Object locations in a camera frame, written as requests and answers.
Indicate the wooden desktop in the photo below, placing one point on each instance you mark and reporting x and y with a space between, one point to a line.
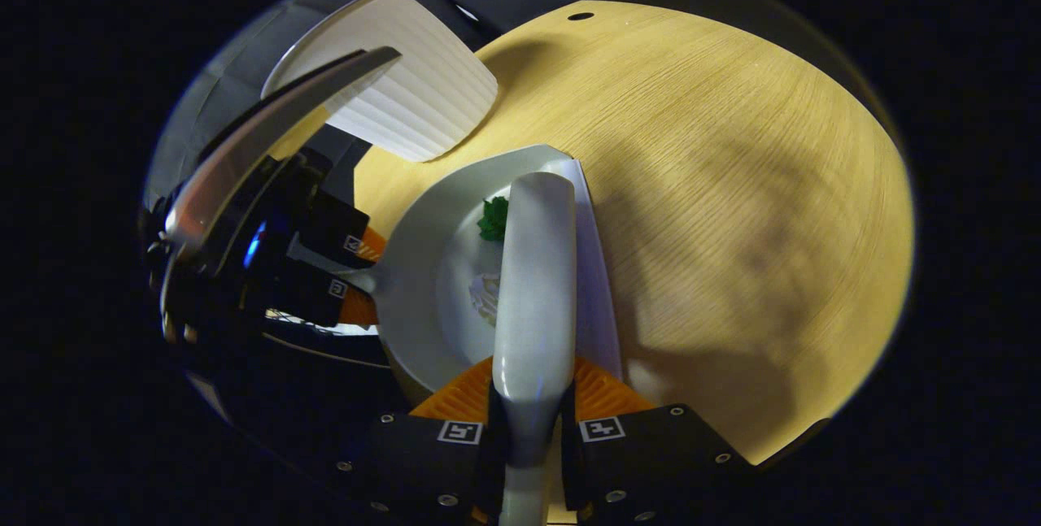
732 184

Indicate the white dustpan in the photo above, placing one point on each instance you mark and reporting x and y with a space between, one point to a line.
439 315

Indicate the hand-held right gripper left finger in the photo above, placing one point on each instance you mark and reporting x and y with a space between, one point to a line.
423 469

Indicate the small white broom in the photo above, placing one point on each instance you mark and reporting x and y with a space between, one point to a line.
533 282

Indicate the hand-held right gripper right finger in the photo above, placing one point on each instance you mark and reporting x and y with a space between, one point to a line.
651 461

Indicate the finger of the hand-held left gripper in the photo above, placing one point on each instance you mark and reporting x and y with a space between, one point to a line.
325 294
346 229

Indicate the green trash piece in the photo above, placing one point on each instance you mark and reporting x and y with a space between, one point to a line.
493 221

